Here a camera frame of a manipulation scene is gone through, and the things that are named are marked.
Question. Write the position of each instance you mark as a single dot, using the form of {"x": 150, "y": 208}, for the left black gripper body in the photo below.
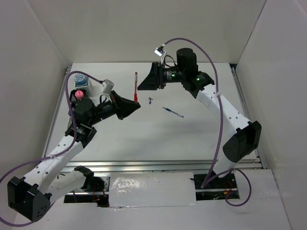
{"x": 104, "y": 110}

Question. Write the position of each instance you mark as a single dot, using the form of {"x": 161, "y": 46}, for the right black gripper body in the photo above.
{"x": 171, "y": 74}

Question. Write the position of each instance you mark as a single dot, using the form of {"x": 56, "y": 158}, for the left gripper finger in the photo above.
{"x": 123, "y": 104}
{"x": 125, "y": 111}

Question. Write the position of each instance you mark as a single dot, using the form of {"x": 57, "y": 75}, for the red pen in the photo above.
{"x": 135, "y": 87}

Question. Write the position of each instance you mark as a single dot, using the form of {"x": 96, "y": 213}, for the pink capped marker tube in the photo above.
{"x": 79, "y": 94}

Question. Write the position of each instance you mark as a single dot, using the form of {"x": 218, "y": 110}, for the blue slime jar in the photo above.
{"x": 80, "y": 80}

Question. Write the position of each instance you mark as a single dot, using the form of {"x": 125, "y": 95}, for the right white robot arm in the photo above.
{"x": 244, "y": 135}

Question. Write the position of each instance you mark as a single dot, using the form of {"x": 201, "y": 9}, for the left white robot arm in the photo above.
{"x": 34, "y": 194}

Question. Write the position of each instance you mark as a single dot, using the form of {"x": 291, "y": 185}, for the black mesh container front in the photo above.
{"x": 71, "y": 110}

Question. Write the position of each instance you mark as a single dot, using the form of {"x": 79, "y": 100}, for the black mesh container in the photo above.
{"x": 71, "y": 110}
{"x": 73, "y": 100}

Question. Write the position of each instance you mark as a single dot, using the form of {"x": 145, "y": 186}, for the black mesh container rear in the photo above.
{"x": 73, "y": 100}

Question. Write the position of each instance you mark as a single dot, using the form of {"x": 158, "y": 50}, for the silver mesh container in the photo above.
{"x": 88, "y": 88}

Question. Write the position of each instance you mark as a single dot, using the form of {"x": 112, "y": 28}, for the blue pen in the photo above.
{"x": 171, "y": 111}

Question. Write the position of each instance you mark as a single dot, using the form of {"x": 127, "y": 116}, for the white foil sheet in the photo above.
{"x": 158, "y": 189}

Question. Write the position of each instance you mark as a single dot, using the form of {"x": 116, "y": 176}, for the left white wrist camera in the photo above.
{"x": 107, "y": 86}

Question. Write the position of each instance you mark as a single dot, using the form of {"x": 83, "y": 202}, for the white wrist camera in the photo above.
{"x": 160, "y": 52}
{"x": 107, "y": 86}

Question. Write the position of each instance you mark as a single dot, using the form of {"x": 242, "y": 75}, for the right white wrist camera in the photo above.
{"x": 160, "y": 52}

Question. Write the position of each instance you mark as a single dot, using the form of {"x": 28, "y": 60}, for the aluminium frame rail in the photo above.
{"x": 138, "y": 166}

